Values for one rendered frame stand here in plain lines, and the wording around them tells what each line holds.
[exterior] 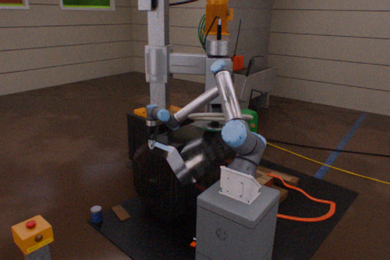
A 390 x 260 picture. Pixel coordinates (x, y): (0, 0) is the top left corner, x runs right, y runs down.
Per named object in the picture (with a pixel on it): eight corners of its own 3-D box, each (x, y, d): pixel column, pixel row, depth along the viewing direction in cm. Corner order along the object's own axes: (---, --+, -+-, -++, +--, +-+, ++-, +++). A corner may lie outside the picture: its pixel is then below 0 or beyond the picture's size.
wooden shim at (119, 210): (111, 208, 322) (111, 207, 322) (120, 205, 328) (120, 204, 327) (121, 221, 304) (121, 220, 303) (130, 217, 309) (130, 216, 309)
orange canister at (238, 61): (226, 71, 614) (227, 54, 602) (238, 68, 652) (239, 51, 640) (235, 72, 602) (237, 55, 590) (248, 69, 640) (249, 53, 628)
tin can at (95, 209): (94, 216, 311) (93, 205, 306) (104, 217, 310) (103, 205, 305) (90, 222, 301) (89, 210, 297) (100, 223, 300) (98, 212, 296)
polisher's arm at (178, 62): (140, 74, 358) (139, 51, 349) (150, 69, 389) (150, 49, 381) (204, 78, 344) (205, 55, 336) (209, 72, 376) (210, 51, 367)
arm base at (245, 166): (258, 184, 199) (264, 170, 201) (250, 175, 183) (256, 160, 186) (232, 175, 209) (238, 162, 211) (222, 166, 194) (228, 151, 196)
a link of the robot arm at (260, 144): (262, 168, 199) (271, 144, 203) (250, 157, 187) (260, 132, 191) (242, 163, 209) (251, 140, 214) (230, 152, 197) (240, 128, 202)
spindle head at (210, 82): (204, 96, 327) (205, 53, 311) (225, 97, 326) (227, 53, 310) (204, 107, 293) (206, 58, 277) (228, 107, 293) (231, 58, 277)
